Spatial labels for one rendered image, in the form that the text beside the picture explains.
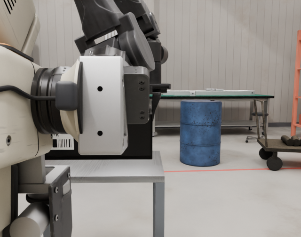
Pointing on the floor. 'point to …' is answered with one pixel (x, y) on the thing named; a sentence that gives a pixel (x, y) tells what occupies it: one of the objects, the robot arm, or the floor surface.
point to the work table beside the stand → (91, 177)
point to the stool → (258, 126)
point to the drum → (200, 132)
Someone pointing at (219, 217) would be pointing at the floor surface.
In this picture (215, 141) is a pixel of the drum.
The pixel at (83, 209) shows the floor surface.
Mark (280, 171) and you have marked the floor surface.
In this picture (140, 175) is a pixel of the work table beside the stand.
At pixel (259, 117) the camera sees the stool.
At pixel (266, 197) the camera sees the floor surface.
